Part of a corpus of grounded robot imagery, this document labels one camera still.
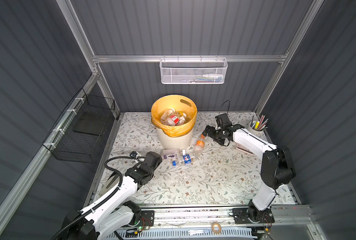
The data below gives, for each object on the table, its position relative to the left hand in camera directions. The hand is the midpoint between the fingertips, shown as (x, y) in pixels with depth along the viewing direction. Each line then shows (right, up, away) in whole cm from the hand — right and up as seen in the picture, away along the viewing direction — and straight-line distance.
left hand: (153, 161), depth 83 cm
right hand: (+33, +14, +9) cm, 37 cm away
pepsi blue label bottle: (+19, 0, +6) cm, 20 cm away
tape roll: (+34, -29, -12) cm, 46 cm away
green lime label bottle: (+6, +27, +10) cm, 30 cm away
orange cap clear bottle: (+28, +8, +13) cm, 32 cm away
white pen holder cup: (+64, +16, +13) cm, 68 cm away
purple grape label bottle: (+9, +3, +8) cm, 13 cm away
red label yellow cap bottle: (+12, +23, -1) cm, 26 cm away
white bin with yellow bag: (+12, +14, -4) cm, 19 cm away
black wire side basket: (-36, +15, -11) cm, 40 cm away
